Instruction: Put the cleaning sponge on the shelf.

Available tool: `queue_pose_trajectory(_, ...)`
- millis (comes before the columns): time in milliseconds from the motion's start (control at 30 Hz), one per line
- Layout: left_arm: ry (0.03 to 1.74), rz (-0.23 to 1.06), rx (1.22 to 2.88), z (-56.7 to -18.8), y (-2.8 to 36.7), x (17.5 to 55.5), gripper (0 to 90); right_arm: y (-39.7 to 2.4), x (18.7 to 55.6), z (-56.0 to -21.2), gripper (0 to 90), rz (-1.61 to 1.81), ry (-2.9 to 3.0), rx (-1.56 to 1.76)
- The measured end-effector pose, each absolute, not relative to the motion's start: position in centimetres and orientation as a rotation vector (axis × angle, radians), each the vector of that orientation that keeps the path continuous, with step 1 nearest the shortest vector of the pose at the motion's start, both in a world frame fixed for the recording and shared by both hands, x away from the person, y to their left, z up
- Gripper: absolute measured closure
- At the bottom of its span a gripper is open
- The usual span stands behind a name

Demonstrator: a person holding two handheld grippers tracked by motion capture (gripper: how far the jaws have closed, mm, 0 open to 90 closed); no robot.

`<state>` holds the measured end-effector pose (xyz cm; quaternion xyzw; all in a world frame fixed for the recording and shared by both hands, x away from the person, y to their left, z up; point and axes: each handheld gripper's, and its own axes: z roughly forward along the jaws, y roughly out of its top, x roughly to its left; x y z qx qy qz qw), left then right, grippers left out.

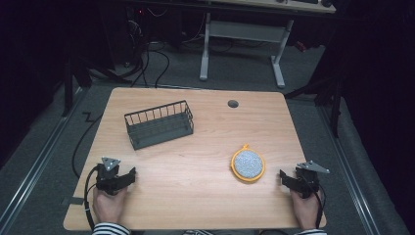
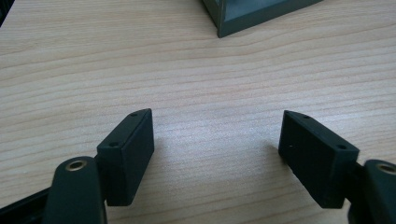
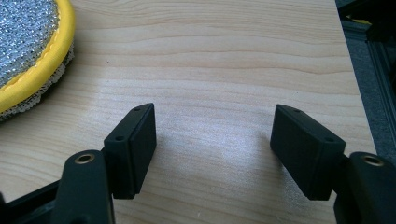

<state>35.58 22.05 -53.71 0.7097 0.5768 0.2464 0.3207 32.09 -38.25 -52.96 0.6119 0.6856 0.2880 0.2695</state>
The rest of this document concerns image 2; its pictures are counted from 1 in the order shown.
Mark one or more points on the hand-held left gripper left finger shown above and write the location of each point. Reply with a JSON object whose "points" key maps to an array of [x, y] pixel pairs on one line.
{"points": [[127, 161]]}

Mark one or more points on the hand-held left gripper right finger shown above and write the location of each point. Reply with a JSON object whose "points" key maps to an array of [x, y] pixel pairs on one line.
{"points": [[314, 158]]}

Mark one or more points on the dark grey box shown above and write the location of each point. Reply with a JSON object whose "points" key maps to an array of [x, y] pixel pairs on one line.
{"points": [[249, 14]]}

